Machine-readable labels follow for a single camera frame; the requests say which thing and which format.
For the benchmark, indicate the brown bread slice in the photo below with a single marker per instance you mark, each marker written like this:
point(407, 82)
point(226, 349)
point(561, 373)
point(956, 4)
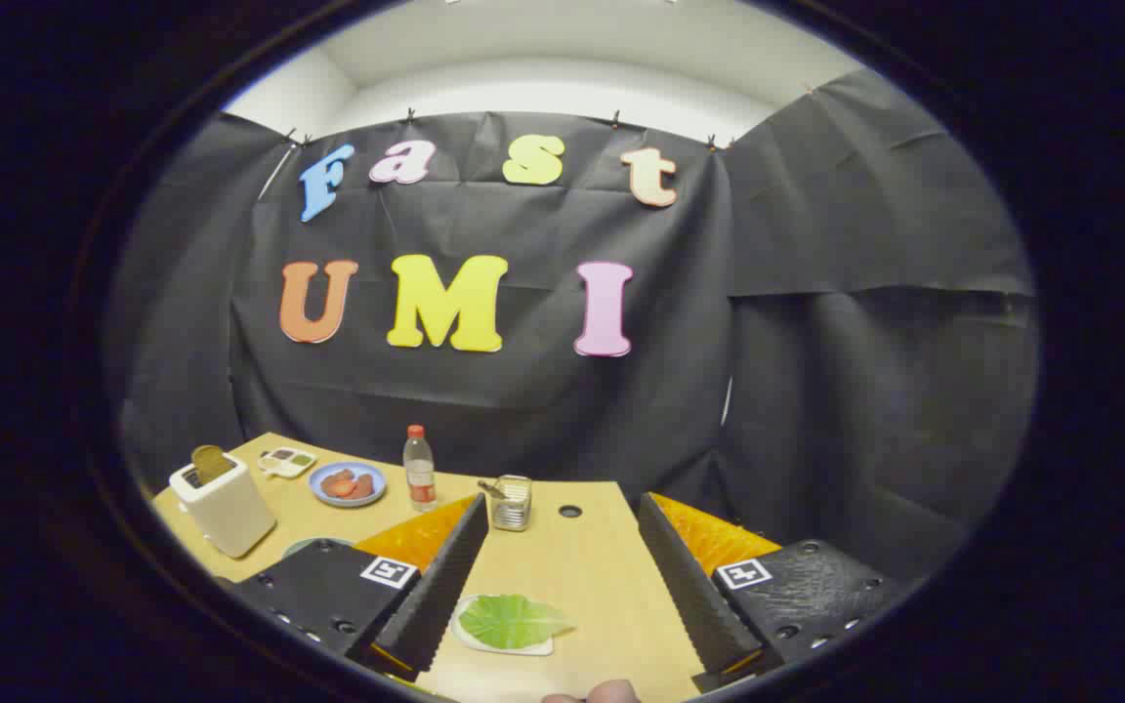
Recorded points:
point(211, 464)

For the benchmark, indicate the blue plate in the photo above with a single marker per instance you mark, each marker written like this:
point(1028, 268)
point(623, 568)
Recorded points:
point(378, 479)

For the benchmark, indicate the green lettuce leaf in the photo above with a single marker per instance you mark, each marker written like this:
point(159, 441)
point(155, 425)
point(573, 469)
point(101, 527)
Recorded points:
point(509, 621)

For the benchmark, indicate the brown meat patty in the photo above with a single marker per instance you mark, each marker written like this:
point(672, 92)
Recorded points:
point(364, 485)
point(333, 477)

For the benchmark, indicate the red tomato slice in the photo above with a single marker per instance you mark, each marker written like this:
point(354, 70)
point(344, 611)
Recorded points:
point(344, 489)

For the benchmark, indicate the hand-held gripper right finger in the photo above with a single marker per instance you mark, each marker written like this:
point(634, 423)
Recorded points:
point(694, 596)

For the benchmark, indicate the brown wooden chopstick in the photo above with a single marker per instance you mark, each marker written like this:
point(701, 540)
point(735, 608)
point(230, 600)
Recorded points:
point(496, 486)
point(490, 488)

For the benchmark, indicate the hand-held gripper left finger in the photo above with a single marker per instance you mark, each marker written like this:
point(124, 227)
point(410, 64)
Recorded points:
point(445, 586)

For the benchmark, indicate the clear plastic bottle red cap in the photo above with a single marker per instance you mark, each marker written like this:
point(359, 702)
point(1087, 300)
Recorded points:
point(420, 478)

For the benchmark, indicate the small white plate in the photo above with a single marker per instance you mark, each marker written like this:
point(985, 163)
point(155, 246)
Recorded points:
point(466, 640)

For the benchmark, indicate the black backdrop cloth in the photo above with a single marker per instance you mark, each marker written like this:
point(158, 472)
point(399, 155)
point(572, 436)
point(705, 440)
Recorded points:
point(523, 410)

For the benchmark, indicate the light green plate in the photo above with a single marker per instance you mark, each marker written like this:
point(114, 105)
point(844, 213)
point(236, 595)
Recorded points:
point(304, 544)

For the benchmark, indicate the white sectioned condiment dish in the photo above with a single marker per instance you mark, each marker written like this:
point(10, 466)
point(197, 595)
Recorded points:
point(286, 463)

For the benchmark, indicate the white toaster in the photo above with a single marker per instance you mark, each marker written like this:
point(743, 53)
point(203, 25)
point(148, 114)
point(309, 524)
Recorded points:
point(230, 513)

